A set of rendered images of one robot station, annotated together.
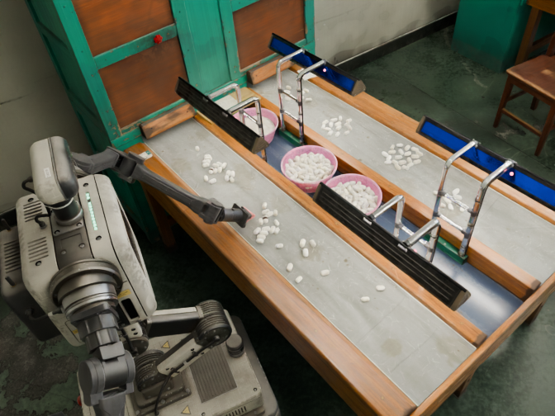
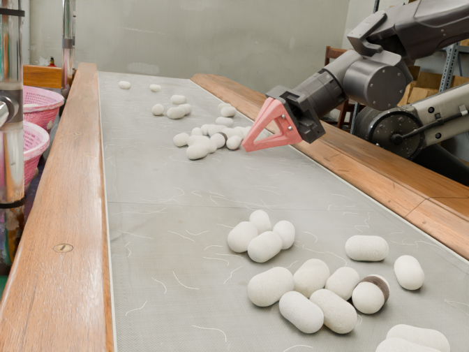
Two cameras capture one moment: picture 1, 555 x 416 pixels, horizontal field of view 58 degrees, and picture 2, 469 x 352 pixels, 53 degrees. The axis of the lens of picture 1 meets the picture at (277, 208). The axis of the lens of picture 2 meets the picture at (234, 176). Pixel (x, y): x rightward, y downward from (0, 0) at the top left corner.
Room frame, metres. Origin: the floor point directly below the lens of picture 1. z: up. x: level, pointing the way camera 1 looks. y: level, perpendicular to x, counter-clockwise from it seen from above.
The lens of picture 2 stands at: (2.09, 0.28, 0.90)
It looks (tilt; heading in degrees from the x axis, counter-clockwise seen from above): 17 degrees down; 197
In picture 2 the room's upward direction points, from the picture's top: 7 degrees clockwise
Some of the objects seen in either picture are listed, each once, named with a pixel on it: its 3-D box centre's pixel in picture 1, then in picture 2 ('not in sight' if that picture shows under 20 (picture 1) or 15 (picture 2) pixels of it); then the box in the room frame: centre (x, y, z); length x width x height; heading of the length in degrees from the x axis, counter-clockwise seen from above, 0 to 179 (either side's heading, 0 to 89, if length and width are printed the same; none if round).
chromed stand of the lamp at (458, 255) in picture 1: (467, 202); not in sight; (1.28, -0.73, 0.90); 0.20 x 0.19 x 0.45; 35
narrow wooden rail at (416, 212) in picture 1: (358, 173); not in sight; (1.70, -0.40, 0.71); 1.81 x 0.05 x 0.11; 35
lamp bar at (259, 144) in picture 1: (217, 111); not in sight; (1.81, 0.21, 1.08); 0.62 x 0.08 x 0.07; 35
